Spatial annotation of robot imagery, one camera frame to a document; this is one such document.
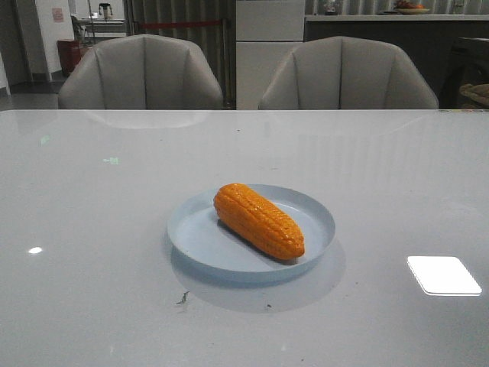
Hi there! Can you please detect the beige cushion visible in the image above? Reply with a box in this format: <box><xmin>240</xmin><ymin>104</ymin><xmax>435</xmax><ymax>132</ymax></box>
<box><xmin>458</xmin><ymin>83</ymin><xmax>489</xmax><ymax>109</ymax></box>

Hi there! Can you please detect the red trash bin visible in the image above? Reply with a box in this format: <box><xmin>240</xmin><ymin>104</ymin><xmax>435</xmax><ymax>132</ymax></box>
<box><xmin>57</xmin><ymin>40</ymin><xmax>82</xmax><ymax>76</ymax></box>

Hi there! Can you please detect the right grey upholstered chair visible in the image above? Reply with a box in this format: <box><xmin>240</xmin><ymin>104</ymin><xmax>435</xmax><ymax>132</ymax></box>
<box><xmin>258</xmin><ymin>37</ymin><xmax>439</xmax><ymax>110</ymax></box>

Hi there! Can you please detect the light blue round plate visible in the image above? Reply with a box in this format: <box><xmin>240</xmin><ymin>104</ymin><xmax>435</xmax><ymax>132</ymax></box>
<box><xmin>167</xmin><ymin>184</ymin><xmax>335</xmax><ymax>284</ymax></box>

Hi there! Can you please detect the background metal table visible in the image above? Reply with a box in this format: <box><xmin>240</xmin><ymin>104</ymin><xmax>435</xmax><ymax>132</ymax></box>
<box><xmin>69</xmin><ymin>0</ymin><xmax>127</xmax><ymax>44</ymax></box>

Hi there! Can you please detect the left grey upholstered chair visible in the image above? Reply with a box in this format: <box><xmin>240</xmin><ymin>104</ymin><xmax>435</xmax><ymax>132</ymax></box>
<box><xmin>58</xmin><ymin>34</ymin><xmax>223</xmax><ymax>109</ymax></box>

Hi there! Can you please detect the dark wooden chair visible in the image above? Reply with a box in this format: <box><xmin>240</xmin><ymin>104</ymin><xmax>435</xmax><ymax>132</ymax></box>
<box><xmin>439</xmin><ymin>37</ymin><xmax>488</xmax><ymax>109</ymax></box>

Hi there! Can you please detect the white cabinet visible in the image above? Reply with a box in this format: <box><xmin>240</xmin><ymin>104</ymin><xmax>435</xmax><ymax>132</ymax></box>
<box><xmin>235</xmin><ymin>1</ymin><xmax>305</xmax><ymax>109</ymax></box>

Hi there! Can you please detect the orange plastic corn cob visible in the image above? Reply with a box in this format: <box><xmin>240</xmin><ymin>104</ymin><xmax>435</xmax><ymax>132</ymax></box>
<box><xmin>213</xmin><ymin>183</ymin><xmax>305</xmax><ymax>261</ymax></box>

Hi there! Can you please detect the fruit bowl on counter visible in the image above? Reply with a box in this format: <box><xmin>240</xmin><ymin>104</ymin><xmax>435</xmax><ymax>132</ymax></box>
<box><xmin>393</xmin><ymin>0</ymin><xmax>430</xmax><ymax>15</ymax></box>

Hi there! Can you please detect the grey upholstered chair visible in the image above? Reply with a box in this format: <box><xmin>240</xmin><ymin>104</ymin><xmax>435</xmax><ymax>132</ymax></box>
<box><xmin>58</xmin><ymin>34</ymin><xmax>223</xmax><ymax>109</ymax></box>
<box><xmin>258</xmin><ymin>37</ymin><xmax>439</xmax><ymax>110</ymax></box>

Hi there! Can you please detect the dark counter with white top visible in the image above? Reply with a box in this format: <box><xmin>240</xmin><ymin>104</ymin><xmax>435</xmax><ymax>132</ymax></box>
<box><xmin>303</xmin><ymin>15</ymin><xmax>488</xmax><ymax>94</ymax></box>

